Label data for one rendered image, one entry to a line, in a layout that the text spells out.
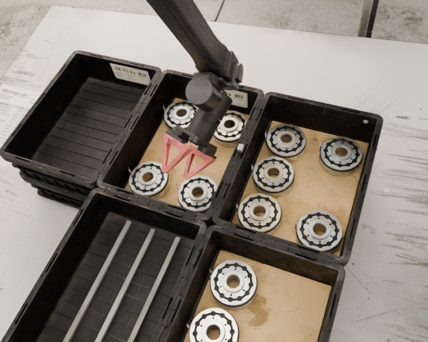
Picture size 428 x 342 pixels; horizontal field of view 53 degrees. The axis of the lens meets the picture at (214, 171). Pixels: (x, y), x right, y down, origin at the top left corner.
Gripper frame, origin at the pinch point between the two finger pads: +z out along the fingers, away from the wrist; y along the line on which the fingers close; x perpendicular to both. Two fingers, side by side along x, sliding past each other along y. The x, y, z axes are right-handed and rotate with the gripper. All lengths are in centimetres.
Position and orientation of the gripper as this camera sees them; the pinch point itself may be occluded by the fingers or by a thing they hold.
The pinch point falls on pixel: (176, 172)
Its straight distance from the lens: 94.8
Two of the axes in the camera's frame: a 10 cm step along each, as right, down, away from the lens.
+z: -5.0, 8.6, 0.8
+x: -7.7, -4.8, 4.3
